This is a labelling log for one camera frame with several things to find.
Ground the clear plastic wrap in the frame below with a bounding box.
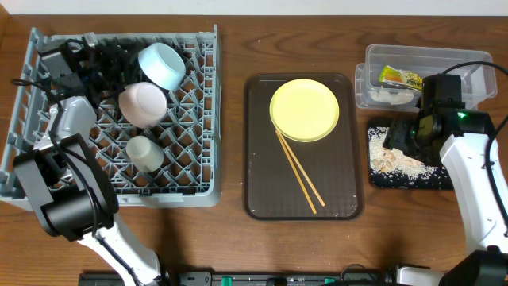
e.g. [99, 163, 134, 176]
[368, 88, 414, 105]

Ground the white bowl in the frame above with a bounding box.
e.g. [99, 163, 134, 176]
[118, 82, 167, 129]

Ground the light blue bowl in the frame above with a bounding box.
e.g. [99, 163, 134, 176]
[137, 42, 186, 91]

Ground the green yellow snack wrapper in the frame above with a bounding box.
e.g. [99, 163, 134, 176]
[379, 65, 423, 91]

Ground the white cup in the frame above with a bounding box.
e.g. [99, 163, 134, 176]
[126, 136, 164, 172]

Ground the yellow plate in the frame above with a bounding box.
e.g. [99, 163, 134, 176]
[269, 79, 340, 142]

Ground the wooden chopstick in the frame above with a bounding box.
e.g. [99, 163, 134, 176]
[289, 146, 325, 207]
[275, 130, 317, 215]

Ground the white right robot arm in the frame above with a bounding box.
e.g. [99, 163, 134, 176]
[383, 74, 507, 285]

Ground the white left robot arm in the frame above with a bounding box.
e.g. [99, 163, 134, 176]
[11, 38, 171, 285]

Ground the spilled rice waste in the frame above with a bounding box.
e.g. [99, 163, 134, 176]
[368, 127, 440, 180]

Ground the black food waste tray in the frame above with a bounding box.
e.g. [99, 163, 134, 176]
[367, 118, 453, 190]

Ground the grey dishwasher rack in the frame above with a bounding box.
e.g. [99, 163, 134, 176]
[1, 25, 222, 211]

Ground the clear plastic bin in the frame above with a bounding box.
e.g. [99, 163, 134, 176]
[355, 44, 498, 112]

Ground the dark brown serving tray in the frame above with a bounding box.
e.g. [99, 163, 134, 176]
[243, 73, 364, 221]

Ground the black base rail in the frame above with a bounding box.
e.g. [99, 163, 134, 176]
[78, 269, 398, 286]

